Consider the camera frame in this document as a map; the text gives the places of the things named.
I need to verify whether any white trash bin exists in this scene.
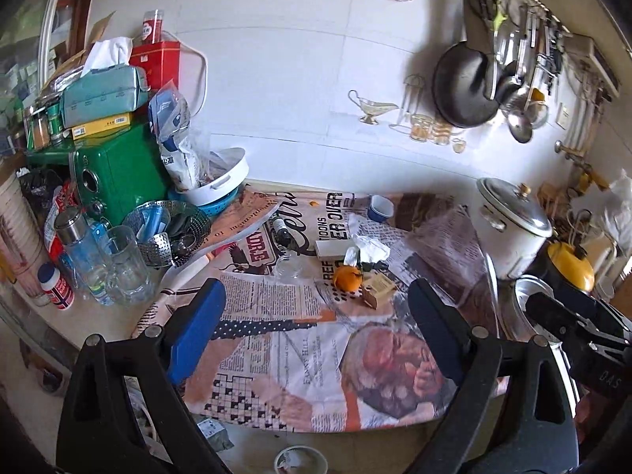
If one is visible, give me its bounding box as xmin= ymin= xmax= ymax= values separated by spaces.
xmin=273 ymin=445 xmax=329 ymax=474

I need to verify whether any red tin box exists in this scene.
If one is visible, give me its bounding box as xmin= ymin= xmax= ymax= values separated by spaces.
xmin=130 ymin=41 xmax=181 ymax=91

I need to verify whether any white tissue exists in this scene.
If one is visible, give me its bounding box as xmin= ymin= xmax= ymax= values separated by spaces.
xmin=344 ymin=235 xmax=390 ymax=267

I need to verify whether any newspaper sheet on counter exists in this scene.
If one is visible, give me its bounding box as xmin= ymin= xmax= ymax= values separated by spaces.
xmin=138 ymin=192 xmax=499 ymax=433

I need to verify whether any blue white small cup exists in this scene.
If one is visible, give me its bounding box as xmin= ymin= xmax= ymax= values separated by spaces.
xmin=367 ymin=195 xmax=394 ymax=223

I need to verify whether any small brown carton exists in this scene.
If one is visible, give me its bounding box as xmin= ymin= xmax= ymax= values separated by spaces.
xmin=360 ymin=272 xmax=397 ymax=309

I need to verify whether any green metal box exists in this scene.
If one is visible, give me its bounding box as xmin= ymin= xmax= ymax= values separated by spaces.
xmin=69 ymin=122 xmax=171 ymax=226

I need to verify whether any teal tissue box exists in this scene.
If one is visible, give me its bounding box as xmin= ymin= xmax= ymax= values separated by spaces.
xmin=61 ymin=64 xmax=150 ymax=127

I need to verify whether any glass beer mug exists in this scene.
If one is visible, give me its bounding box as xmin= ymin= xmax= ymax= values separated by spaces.
xmin=104 ymin=226 xmax=153 ymax=305

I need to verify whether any white red label bottle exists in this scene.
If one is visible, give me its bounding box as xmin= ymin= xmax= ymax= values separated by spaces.
xmin=38 ymin=262 xmax=75 ymax=310

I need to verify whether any metal steamer basket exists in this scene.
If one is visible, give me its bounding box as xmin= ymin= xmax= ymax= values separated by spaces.
xmin=122 ymin=200 xmax=211 ymax=269

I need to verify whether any white blue colander bowl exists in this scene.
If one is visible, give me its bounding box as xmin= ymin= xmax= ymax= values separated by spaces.
xmin=168 ymin=147 xmax=250 ymax=208

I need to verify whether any hanging metal ladle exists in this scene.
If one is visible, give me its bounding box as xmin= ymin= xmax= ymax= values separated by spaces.
xmin=506 ymin=109 xmax=532 ymax=143

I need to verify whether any black hanging wok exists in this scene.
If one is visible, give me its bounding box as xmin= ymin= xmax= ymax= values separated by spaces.
xmin=432 ymin=41 xmax=499 ymax=128

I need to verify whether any white water heater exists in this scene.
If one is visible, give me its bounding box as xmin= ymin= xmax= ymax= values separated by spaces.
xmin=563 ymin=34 xmax=620 ymax=98

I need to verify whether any aluminium inner pot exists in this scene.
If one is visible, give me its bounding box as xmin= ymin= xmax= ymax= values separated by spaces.
xmin=498 ymin=275 xmax=559 ymax=342

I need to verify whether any clear water bottle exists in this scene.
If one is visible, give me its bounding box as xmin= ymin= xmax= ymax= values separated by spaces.
xmin=54 ymin=207 xmax=115 ymax=306

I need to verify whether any hanging cleaver knife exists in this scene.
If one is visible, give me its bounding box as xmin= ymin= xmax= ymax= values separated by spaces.
xmin=463 ymin=0 xmax=498 ymax=55

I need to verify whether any white rectangular box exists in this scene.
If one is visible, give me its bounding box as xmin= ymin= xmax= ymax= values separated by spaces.
xmin=315 ymin=240 xmax=355 ymax=261

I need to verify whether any white plastic bag on tap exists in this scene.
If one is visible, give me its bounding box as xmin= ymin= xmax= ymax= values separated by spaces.
xmin=604 ymin=169 xmax=632 ymax=255

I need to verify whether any white rice cooker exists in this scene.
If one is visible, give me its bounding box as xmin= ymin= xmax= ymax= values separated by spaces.
xmin=469 ymin=178 xmax=553 ymax=279

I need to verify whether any yellow flat box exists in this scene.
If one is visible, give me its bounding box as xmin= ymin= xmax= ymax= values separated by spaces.
xmin=71 ymin=113 xmax=133 ymax=140

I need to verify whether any yellow black kettle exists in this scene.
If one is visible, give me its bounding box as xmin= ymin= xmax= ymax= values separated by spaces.
xmin=546 ymin=242 xmax=596 ymax=293

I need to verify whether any orange fruit peel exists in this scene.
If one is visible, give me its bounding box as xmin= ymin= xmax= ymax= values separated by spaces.
xmin=333 ymin=265 xmax=363 ymax=292

